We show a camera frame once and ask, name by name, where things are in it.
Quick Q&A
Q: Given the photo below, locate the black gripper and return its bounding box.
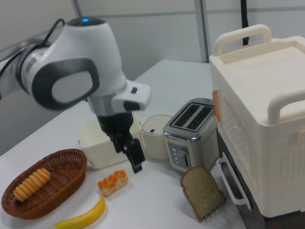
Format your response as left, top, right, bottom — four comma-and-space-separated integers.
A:
97, 111, 146, 174

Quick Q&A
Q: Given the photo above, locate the small cream lidded bin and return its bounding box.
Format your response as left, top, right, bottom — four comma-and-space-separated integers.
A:
141, 114, 173, 161

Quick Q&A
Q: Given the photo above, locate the open cream plastic container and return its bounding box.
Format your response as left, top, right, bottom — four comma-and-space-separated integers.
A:
78, 114, 142, 171

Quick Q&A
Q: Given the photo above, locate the orange glazed bread loaf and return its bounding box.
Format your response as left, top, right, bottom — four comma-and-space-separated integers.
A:
97, 169, 129, 198

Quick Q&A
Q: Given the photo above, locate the silver two-slot toaster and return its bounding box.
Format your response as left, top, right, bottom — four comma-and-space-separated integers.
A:
163, 97, 221, 173

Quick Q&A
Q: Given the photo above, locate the brown wicker basket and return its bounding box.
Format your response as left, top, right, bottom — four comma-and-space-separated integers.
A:
1, 148, 88, 220

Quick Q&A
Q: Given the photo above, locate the yellow banana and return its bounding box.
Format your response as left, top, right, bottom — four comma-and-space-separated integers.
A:
52, 194, 106, 229

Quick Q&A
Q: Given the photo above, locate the brown bread slice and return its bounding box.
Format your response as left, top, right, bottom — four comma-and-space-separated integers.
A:
180, 166, 226, 221

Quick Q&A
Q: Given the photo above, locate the striped orange bread roll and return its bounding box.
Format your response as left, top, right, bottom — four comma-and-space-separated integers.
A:
12, 168, 52, 203

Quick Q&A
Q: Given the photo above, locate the copper bread box handle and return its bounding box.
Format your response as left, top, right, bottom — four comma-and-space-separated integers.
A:
211, 90, 221, 124

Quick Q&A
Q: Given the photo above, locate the white cabinet handle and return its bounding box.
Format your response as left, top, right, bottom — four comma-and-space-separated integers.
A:
216, 157, 252, 211

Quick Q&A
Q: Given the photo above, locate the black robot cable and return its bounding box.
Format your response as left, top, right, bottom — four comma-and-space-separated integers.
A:
0, 18, 66, 79

